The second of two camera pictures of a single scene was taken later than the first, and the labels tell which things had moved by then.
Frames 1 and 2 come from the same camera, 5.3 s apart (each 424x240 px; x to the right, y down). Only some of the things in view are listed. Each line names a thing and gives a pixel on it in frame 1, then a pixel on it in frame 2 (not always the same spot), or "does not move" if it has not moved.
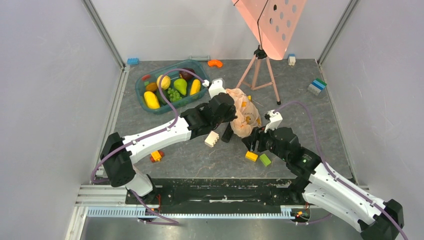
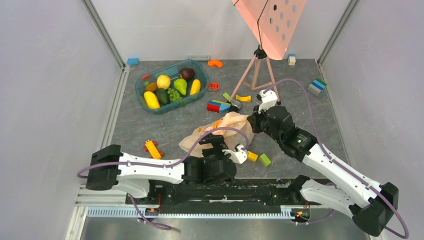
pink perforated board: [273, 22] does not move
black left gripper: [232, 115] → [218, 145]
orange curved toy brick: [215, 62] does not move
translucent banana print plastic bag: [248, 117] → [234, 127]
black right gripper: [257, 140] → [253, 122]
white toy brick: [291, 59] does not move
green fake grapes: [174, 95] does not move
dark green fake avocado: [161, 99] does not move
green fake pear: [180, 84] does not move
